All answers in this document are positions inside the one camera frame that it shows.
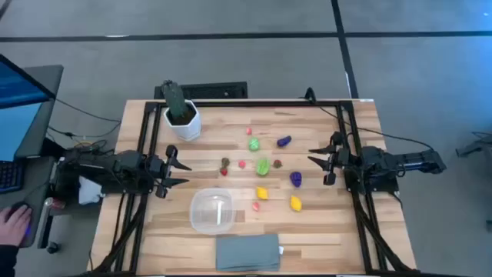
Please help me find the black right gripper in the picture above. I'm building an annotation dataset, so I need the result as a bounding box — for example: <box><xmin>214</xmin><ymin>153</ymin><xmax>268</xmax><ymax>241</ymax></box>
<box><xmin>307</xmin><ymin>132</ymin><xmax>351</xmax><ymax>187</ymax></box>

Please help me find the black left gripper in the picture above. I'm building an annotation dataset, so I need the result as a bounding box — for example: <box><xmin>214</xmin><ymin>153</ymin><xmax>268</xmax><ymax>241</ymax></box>
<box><xmin>148</xmin><ymin>144</ymin><xmax>192</xmax><ymax>199</ymax></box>

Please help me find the clear plastic container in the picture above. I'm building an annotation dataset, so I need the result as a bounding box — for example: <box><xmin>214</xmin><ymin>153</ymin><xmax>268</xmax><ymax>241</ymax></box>
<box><xmin>189</xmin><ymin>187</ymin><xmax>236</xmax><ymax>235</ymax></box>

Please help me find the green leafy vegetable toy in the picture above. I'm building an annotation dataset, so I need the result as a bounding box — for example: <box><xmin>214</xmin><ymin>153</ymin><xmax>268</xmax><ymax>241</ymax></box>
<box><xmin>255</xmin><ymin>158</ymin><xmax>271</xmax><ymax>178</ymax></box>

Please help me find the person's forearm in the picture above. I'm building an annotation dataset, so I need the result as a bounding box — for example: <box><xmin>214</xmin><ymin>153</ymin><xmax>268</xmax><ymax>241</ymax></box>
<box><xmin>0</xmin><ymin>244</ymin><xmax>20</xmax><ymax>277</ymax></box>

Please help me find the white plant pot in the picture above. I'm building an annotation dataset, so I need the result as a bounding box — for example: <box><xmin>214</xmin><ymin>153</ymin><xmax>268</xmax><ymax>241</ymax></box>
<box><xmin>163</xmin><ymin>100</ymin><xmax>202</xmax><ymax>142</ymax></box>

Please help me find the green cactus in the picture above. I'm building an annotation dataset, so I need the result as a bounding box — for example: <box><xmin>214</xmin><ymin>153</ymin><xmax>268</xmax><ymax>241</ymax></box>
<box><xmin>160</xmin><ymin>79</ymin><xmax>189</xmax><ymax>120</ymax></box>

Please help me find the white crumpled cloth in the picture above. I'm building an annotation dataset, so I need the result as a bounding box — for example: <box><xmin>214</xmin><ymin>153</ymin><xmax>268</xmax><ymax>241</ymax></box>
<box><xmin>78</xmin><ymin>175</ymin><xmax>105</xmax><ymax>205</ymax></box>

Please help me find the black keyboard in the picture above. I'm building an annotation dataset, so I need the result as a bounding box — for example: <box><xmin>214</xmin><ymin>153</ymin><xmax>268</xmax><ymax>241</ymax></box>
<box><xmin>0</xmin><ymin>159</ymin><xmax>26</xmax><ymax>193</ymax></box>
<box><xmin>154</xmin><ymin>81</ymin><xmax>249</xmax><ymax>100</ymax></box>

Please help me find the grey folded cloth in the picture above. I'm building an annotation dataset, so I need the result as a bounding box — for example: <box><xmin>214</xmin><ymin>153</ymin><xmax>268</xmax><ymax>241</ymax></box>
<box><xmin>214</xmin><ymin>233</ymin><xmax>282</xmax><ymax>272</ymax></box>

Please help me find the red silver drink can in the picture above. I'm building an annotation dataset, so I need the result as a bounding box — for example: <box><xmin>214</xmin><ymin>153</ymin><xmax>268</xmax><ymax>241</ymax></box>
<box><xmin>42</xmin><ymin>196</ymin><xmax>66</xmax><ymax>212</ymax></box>

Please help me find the dark grey desk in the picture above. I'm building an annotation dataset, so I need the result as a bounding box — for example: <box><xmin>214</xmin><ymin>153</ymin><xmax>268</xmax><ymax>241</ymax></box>
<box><xmin>0</xmin><ymin>64</ymin><xmax>65</xmax><ymax>250</ymax></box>

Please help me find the black stand base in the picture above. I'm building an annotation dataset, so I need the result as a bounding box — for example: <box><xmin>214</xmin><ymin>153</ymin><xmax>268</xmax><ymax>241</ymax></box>
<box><xmin>455</xmin><ymin>130</ymin><xmax>492</xmax><ymax>159</ymax></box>

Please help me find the computer monitor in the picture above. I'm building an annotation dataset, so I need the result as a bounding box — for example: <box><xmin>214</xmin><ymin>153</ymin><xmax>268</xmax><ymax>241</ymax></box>
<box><xmin>0</xmin><ymin>53</ymin><xmax>57</xmax><ymax>162</ymax></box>

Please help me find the person's hand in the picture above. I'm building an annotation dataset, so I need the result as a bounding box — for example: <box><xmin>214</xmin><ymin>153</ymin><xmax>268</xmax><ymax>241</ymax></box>
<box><xmin>0</xmin><ymin>205</ymin><xmax>34</xmax><ymax>248</ymax></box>

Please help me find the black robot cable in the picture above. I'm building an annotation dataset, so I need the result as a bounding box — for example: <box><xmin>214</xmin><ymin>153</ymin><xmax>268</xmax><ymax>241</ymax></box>
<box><xmin>317</xmin><ymin>105</ymin><xmax>436</xmax><ymax>151</ymax></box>

